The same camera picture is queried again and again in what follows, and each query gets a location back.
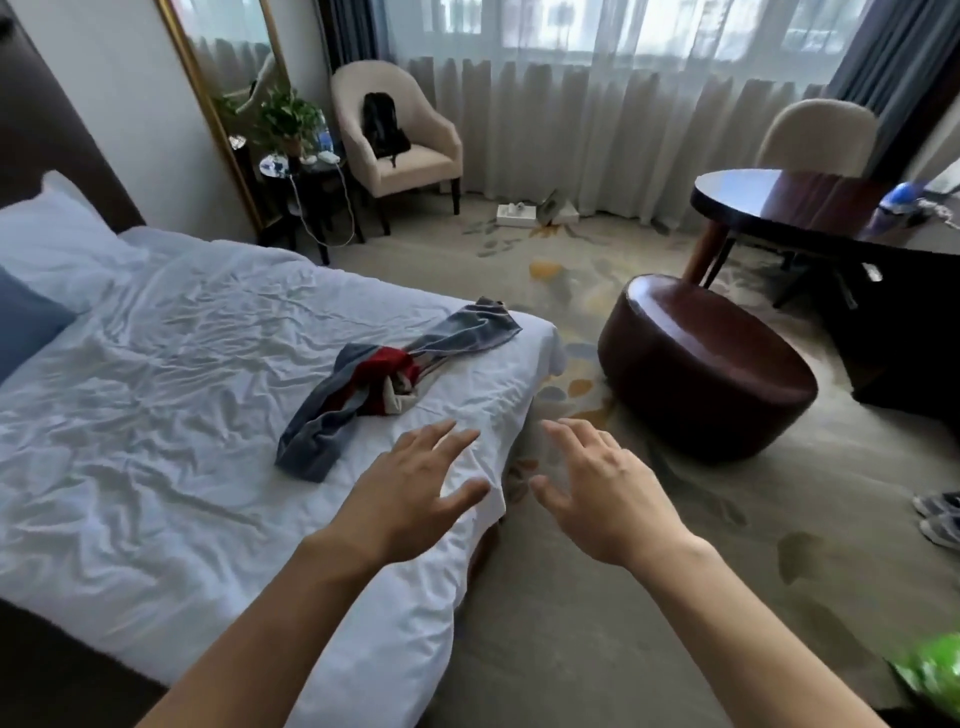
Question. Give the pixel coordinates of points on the white box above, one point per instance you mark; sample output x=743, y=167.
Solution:
x=536, y=215

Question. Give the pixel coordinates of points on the grey sneaker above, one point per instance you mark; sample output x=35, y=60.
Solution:
x=943, y=531
x=937, y=502

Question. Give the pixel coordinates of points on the person's right thumb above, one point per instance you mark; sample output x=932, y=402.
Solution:
x=549, y=496

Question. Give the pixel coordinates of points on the sheer white curtain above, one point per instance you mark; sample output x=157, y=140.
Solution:
x=615, y=97

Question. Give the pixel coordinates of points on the blue grey drape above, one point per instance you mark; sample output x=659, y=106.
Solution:
x=892, y=67
x=352, y=34

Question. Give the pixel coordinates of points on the black backpack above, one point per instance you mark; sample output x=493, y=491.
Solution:
x=384, y=127

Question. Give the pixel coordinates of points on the person's left hand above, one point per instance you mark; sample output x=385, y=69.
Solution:
x=397, y=499

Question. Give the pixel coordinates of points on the blue bottle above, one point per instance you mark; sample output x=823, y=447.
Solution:
x=896, y=199

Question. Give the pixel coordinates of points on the green plastic bag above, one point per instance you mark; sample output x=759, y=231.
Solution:
x=930, y=667

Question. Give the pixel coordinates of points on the bed with white sheet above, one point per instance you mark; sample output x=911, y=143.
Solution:
x=187, y=420

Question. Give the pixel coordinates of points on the person's left middle finger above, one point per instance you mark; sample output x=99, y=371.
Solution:
x=426, y=436

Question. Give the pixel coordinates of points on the beige armchair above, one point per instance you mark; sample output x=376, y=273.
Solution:
x=397, y=154

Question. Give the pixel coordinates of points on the blue pillow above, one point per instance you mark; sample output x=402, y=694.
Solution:
x=26, y=319

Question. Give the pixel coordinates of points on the person's left thumb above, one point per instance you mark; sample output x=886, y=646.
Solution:
x=466, y=498

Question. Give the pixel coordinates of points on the small dark side table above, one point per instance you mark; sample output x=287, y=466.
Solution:
x=307, y=191

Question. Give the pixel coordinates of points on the person's left forearm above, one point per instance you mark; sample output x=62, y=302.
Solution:
x=259, y=637

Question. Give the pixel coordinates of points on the grey and red garment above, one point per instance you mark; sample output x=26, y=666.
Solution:
x=360, y=390

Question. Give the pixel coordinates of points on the gold framed standing mirror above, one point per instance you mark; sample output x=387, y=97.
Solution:
x=225, y=97

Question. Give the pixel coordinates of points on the beige round-back chair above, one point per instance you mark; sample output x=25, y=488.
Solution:
x=817, y=139

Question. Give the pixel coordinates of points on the dark brown headboard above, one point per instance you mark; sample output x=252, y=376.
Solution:
x=52, y=142

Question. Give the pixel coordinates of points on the person's right middle finger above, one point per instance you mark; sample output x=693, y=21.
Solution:
x=589, y=433

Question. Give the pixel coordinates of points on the clear water bottle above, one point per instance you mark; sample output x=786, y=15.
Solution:
x=324, y=139

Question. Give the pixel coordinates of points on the person's right forearm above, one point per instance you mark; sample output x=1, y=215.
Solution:
x=742, y=645

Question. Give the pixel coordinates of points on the round brown leather ottoman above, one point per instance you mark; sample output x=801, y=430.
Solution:
x=701, y=367

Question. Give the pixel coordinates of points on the green potted plant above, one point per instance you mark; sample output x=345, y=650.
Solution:
x=289, y=118

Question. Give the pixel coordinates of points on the dark wooden round table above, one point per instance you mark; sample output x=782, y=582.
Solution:
x=825, y=225

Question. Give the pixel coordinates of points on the white pillow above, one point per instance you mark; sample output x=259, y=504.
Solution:
x=60, y=244

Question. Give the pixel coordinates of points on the person's right hand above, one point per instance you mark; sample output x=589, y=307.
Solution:
x=611, y=502

